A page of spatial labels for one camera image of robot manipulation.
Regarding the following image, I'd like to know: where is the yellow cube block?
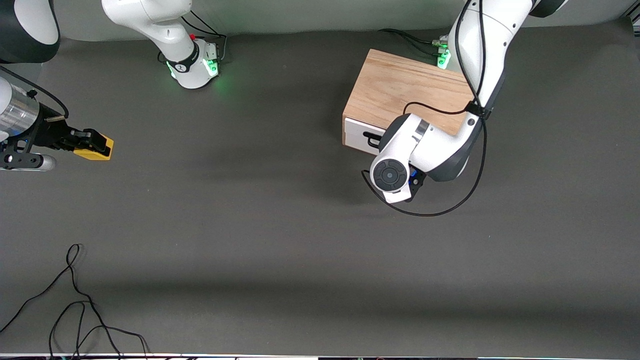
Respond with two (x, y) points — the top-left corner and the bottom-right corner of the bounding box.
(74, 136), (115, 161)

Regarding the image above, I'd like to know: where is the white-fronted wooden drawer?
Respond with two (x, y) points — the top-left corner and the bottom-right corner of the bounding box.
(344, 117), (389, 154)

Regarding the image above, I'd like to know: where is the wooden drawer cabinet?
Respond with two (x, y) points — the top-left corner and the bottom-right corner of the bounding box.
(342, 48), (476, 149)

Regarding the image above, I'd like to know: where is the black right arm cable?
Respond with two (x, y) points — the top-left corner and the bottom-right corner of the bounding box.
(0, 66), (70, 120)

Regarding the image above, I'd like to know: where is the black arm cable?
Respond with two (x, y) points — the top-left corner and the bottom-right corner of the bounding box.
(360, 0), (489, 218)
(0, 66), (70, 120)

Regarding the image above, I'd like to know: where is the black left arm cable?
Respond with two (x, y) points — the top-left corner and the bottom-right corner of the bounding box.
(360, 0), (489, 218)

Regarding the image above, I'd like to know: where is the black base cable bundle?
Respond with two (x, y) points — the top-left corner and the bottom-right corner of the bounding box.
(378, 28), (449, 57)
(157, 10), (229, 65)

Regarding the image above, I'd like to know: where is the loose thin black cable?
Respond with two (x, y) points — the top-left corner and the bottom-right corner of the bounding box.
(0, 243), (151, 360)

